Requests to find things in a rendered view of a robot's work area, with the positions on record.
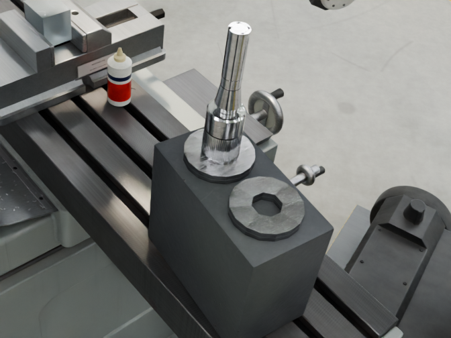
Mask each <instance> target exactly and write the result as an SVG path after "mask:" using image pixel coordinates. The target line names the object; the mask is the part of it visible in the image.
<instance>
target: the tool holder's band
mask: <svg viewBox="0 0 451 338"><path fill-rule="evenodd" d="M214 100H215V99H212V100H211V101H210V102H209V103H208V105H207V110H206V116H207V118H208V120H210V122H212V123H213V124H214V125H216V126H219V127H224V128H233V127H237V126H240V125H241V124H243V122H244V121H245V119H246V108H245V106H244V104H243V103H242V105H241V107H240V108H239V109H237V110H236V112H235V113H233V114H230V115H227V114H223V113H221V112H220V111H219V110H218V109H217V105H216V104H215V101H214Z"/></svg>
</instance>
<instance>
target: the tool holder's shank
mask: <svg viewBox="0 0 451 338"><path fill-rule="evenodd" d="M250 32H251V27H250V26H249V25H248V24H247V23H244V22H241V21H235V22H232V23H231V24H229V27H228V35H227V40H226V45H225V54H224V59H223V68H222V73H221V82H220V84H219V88H218V90H217V94H216V96H215V100H214V101H215V104H216V105H217V109H218V110H219V111H220V112H221V113H223V114H227V115H230V114H233V113H235V112H236V110H237V109H239V108H240V107H241V105H242V79H243V74H244V67H245V63H246V56H247V51H248V44H249V40H250Z"/></svg>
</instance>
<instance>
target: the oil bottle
mask: <svg viewBox="0 0 451 338"><path fill-rule="evenodd" d="M131 89H132V60H131V59H130V58H129V57H127V56H126V55H125V54H124V53H123V52H122V49H121V48H118V50H117V53H115V54H114V56H111V57H110V58H109V59H108V61H107V100H108V101H109V103H110V104H112V105H114V106H117V107H122V106H125V105H127V104H128V103H130V101H131Z"/></svg>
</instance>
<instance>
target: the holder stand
mask: <svg viewBox="0 0 451 338"><path fill-rule="evenodd" d="M203 131H204V127H201V128H199V129H196V130H193V131H190V132H188V133H184V134H182V135H179V136H176V137H173V138H170V139H168V140H165V141H163V142H160V143H157V144H155V145H154V158H153V169H152V188H151V199H150V219H149V230H148V237H149V238H150V240H151V241H152V243H153V244H154V245H155V247H156V248H157V250H158V251H159V252H160V254H161V255H162V257H163V258H164V259H165V261H166V262H167V264H168V265H169V266H170V268H171V269H172V271H173V272H174V273H175V275H176V276H177V278H178V279H179V280H180V281H181V283H182V285H183V286H184V287H185V289H186V290H187V292H188V293H189V294H190V295H191V297H192V298H193V300H194V301H195V302H196V304H197V306H198V307H199V308H200V309H201V311H202V312H203V314H204V315H205V316H206V318H207V320H208V321H209V322H210V323H211V325H212V326H213V328H214V329H215V330H216V332H217V334H218V335H219V336H220V337H221V338H262V337H264V336H265V335H268V334H269V333H271V332H273V331H275V330H277V329H278V328H280V327H282V326H284V325H286V324H287V323H290V322H291V321H293V320H295V319H297V318H298V317H300V316H302V315H303V313H304V312H305V308H306V306H307V303H308V300H309V297H310V295H311V291H312V290H313V286H314V284H315V281H316V278H317V275H318V273H319V269H320V267H321V264H322V262H323V259H324V256H325V253H326V251H327V248H328V245H329V242H330V239H331V237H332V234H333V232H334V227H333V226H332V225H331V224H330V223H329V222H328V220H327V219H326V218H325V217H324V216H323V215H322V214H321V213H320V212H319V211H318V210H317V209H316V208H315V207H314V206H313V205H312V204H311V203H310V202H309V200H308V199H307V198H306V197H305V196H304V195H303V194H302V193H301V192H300V190H299V189H298V188H297V187H296V186H295V185H294V184H293V183H292V182H291V181H290V180H289V179H288V178H287V177H286V176H285V175H284V174H283V173H282V171H281V170H280V169H279V168H278V167H277V166H276V165H275V164H274V163H273V162H272V160H271V159H270V158H269V157H268V156H267V155H266V154H265V153H264V152H263V151H262V150H261V149H260V148H259V147H258V146H257V145H256V144H255V143H254V141H253V140H252V139H251V138H250V137H249V136H248V135H247V134H246V133H245V132H244V131H243V134H242V141H241V145H240V151H239V155H238V157H237V159H236V160H234V161H233V162H231V163H228V164H216V163H213V162H211V161H209V160H208V159H206V158H205V157H204V155H203V154H202V151H201V146H202V141H203Z"/></svg>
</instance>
